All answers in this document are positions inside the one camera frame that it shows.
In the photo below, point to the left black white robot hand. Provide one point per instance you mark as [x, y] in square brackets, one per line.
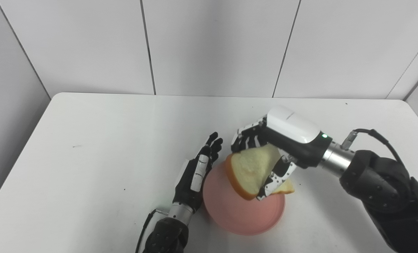
[191, 179]

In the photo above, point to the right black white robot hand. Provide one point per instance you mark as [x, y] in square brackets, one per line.
[293, 135]

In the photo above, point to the slice of white bread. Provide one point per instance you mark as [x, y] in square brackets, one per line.
[249, 170]

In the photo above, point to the pink round plate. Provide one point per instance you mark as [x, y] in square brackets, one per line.
[244, 214]

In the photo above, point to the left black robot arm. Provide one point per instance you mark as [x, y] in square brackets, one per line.
[168, 233]

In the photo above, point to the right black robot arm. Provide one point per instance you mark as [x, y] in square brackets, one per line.
[381, 189]

